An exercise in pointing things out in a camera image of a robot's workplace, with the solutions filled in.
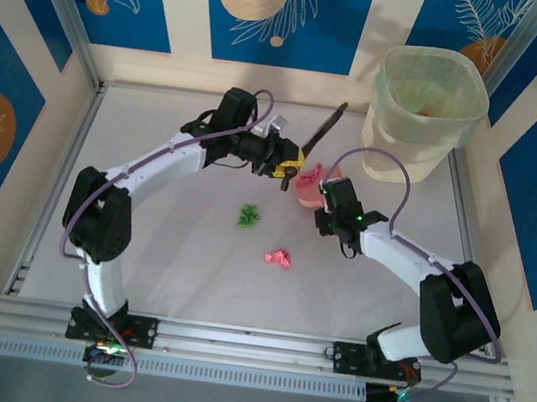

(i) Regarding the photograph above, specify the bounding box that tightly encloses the aluminium table side rail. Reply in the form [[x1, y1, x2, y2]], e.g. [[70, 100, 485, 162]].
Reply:
[[421, 149, 526, 358], [1, 72, 110, 308]]

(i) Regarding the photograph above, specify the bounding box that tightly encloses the beige trash bin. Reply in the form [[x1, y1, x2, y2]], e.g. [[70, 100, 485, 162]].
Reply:
[[355, 38, 497, 195]]

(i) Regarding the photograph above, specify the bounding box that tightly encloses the pink plastic dustpan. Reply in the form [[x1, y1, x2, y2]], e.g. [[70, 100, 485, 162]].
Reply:
[[290, 158, 352, 217]]

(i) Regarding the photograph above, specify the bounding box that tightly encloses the green paper scrap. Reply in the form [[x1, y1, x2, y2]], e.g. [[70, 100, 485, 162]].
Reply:
[[236, 202, 264, 232]]

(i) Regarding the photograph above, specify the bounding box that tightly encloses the translucent green bin liner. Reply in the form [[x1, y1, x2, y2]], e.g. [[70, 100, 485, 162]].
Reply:
[[364, 39, 497, 154]]

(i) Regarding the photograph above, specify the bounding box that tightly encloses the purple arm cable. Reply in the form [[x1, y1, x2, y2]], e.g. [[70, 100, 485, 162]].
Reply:
[[41, 63, 278, 402], [292, 142, 530, 402]]

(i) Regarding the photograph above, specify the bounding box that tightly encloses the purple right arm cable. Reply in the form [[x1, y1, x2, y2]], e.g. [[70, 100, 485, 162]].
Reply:
[[292, 142, 530, 402]]

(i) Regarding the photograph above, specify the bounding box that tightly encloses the deep pink paper scrap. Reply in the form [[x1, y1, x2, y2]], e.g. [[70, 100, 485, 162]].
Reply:
[[295, 161, 326, 194]]

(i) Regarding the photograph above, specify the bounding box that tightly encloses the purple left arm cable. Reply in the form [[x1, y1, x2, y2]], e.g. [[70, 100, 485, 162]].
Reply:
[[41, 63, 278, 402]]

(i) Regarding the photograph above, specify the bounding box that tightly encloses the brown hand brush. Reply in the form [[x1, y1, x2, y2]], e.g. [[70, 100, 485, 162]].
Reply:
[[297, 95, 351, 170]]

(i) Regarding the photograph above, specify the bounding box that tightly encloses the thin dark camera cable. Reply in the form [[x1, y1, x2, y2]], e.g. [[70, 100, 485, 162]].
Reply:
[[210, 154, 254, 173]]

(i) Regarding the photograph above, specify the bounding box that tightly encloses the control board with green light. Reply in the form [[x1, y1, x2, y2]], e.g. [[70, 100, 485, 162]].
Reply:
[[80, 337, 133, 371], [362, 379, 419, 402]]

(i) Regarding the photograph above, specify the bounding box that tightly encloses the aluminium frame rail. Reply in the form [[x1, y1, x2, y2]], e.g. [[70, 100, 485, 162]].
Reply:
[[0, 285, 514, 402]]

